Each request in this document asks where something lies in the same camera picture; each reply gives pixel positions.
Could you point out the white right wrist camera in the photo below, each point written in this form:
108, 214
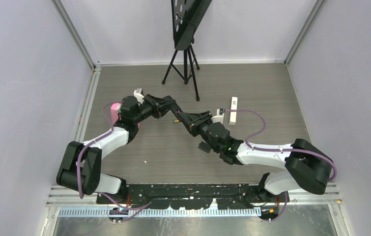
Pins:
219, 117

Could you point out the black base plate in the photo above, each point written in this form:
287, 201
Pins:
192, 196

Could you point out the pink metronome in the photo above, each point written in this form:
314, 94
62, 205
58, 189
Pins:
114, 109

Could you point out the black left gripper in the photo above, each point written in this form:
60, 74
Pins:
159, 106

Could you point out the white remote control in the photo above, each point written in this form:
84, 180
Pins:
233, 114

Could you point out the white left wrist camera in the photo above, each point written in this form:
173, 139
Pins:
138, 94

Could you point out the black remote battery cover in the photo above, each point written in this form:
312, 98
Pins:
204, 147

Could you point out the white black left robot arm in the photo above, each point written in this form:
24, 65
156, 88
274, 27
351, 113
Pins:
80, 169

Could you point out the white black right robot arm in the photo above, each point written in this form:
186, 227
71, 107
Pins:
302, 165

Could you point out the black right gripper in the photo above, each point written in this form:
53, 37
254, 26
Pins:
194, 121

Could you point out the black music stand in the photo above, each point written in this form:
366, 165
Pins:
186, 17

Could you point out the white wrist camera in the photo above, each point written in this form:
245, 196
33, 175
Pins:
219, 117
138, 94

